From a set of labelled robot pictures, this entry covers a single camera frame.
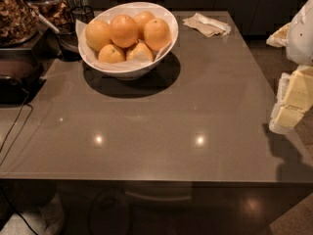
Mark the glass jar of dried snacks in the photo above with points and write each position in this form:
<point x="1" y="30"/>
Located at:
<point x="17" y="23"/>

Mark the dark appliance tray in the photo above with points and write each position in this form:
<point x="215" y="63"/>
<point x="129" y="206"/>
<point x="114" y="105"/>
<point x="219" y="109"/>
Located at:
<point x="20" y="77"/>

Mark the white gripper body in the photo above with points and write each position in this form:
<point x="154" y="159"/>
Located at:
<point x="301" y="38"/>

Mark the white serving spoon handle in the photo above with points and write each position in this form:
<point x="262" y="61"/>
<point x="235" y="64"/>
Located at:
<point x="44" y="20"/>

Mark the crumpled paper napkin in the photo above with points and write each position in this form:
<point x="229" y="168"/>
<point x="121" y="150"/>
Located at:
<point x="206" y="25"/>

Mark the black wire cup holder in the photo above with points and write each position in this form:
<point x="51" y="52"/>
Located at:
<point x="67" y="38"/>

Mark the orange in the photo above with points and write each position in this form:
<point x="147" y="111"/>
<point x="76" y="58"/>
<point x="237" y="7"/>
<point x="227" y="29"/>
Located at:
<point x="140" y="51"/>
<point x="141" y="19"/>
<point x="157" y="34"/>
<point x="111" y="54"/>
<point x="124" y="31"/>
<point x="98" y="35"/>

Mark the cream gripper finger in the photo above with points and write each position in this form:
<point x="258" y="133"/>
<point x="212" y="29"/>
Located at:
<point x="279" y="38"/>
<point x="294" y="99"/>

